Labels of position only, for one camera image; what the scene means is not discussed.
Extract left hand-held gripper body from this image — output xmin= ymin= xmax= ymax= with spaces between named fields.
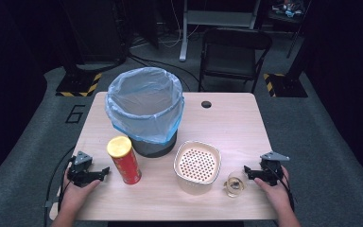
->
xmin=66 ymin=150 xmax=94 ymax=188

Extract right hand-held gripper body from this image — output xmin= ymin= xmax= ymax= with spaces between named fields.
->
xmin=259 ymin=151 xmax=291 ymax=187

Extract clear glass cup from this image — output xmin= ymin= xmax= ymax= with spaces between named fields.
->
xmin=222 ymin=169 xmax=249 ymax=199

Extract red chip can yellow lid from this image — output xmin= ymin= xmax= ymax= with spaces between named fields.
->
xmin=106 ymin=135 xmax=143 ymax=185

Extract white perforated strainer basket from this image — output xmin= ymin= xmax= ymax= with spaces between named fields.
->
xmin=173 ymin=140 xmax=223 ymax=196

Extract dark grey trash bin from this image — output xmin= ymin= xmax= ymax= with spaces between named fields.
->
xmin=128 ymin=130 xmax=179 ymax=159

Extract trash bin with blue bag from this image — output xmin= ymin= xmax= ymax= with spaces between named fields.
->
xmin=104 ymin=66 xmax=185 ymax=146

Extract person's right hand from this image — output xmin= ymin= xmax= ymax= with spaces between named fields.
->
xmin=252 ymin=165 xmax=293 ymax=216

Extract person's left hand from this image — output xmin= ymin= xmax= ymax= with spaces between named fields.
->
xmin=61 ymin=169 xmax=102 ymax=218

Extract black yellow striped stand base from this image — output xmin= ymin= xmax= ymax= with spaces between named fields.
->
xmin=55 ymin=71 xmax=104 ymax=98
xmin=262 ymin=72 xmax=309 ymax=98

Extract black folding chair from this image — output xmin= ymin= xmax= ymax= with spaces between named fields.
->
xmin=198 ymin=26 xmax=274 ymax=95

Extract black cabinet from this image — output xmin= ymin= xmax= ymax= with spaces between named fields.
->
xmin=59 ymin=0 xmax=130 ymax=65

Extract cluttered dark shelf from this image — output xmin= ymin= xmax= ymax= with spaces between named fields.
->
xmin=268 ymin=0 xmax=310 ymax=25

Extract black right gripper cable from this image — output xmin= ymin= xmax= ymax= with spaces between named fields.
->
xmin=276 ymin=169 xmax=297 ymax=213

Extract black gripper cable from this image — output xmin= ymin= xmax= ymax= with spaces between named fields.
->
xmin=43 ymin=146 xmax=77 ymax=227
xmin=276 ymin=169 xmax=297 ymax=213

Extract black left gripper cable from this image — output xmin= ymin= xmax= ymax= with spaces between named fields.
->
xmin=43 ymin=146 xmax=77 ymax=227

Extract black floor cable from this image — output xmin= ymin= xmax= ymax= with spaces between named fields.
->
xmin=128 ymin=52 xmax=204 ymax=93

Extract white floor cables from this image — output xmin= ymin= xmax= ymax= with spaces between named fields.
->
xmin=131 ymin=0 xmax=201 ymax=50

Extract white metal desk frame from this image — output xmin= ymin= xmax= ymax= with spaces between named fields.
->
xmin=178 ymin=0 xmax=262 ymax=62

